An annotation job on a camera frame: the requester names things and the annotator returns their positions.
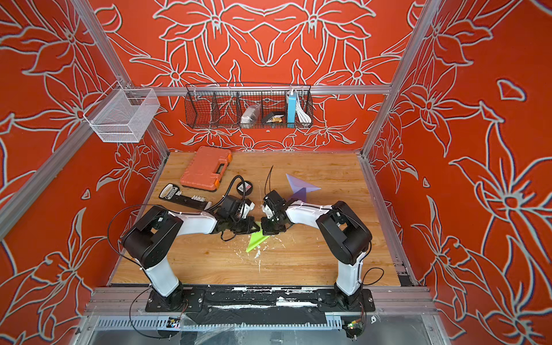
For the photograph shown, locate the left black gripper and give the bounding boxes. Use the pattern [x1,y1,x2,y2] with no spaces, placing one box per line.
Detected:
[227,217,262,235]

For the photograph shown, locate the silver packet in basket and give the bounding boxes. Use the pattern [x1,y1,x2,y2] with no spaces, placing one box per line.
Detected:
[240,104,262,129]

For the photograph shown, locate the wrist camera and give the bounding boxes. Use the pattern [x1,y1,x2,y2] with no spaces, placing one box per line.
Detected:
[262,191,286,219]
[238,198,255,219]

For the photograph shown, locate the lime green square paper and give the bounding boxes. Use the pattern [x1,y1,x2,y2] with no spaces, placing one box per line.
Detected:
[246,231,270,252]

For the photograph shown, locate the dark purple square paper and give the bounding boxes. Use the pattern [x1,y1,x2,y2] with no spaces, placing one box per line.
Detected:
[290,188,307,203]

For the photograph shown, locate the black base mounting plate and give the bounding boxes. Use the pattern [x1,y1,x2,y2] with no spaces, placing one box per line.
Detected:
[145,285,376,313]

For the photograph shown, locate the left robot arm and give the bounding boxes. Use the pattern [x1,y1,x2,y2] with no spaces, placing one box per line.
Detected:
[122,206,260,311]

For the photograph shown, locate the black wire wall basket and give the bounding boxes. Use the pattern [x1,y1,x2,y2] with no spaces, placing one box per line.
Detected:
[184,83,314,129]

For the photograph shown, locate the white cables in basket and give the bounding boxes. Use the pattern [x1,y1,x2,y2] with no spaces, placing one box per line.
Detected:
[296,92,313,126]

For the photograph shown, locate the light lavender square paper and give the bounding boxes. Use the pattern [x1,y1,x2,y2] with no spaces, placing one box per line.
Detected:
[286,174,321,193]

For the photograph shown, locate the light blue box in basket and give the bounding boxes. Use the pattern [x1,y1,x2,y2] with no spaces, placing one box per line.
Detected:
[286,93,297,128]

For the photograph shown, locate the white slotted cable duct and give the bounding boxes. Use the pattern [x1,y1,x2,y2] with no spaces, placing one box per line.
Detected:
[95,316,344,332]

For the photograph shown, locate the clear plastic wall bin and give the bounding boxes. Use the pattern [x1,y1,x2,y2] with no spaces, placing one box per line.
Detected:
[86,89,160,143]

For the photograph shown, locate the orange plastic tool case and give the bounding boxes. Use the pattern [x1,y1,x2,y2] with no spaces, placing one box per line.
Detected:
[180,146,232,192]

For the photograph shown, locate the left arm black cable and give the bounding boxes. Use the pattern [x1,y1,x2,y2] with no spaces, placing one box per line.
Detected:
[206,174,247,212]

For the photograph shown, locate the black item in basket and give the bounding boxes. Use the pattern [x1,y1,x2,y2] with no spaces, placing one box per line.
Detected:
[262,111,287,124]

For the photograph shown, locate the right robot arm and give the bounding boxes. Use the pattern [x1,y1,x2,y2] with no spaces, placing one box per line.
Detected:
[261,195,372,311]

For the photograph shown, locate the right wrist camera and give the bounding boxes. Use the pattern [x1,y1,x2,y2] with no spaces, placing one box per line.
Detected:
[262,191,286,219]

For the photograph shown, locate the black round disc with label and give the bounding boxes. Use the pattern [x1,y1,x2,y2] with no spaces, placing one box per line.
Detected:
[237,181,253,196]

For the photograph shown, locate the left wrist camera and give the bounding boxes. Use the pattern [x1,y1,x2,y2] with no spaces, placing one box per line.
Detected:
[238,198,255,219]

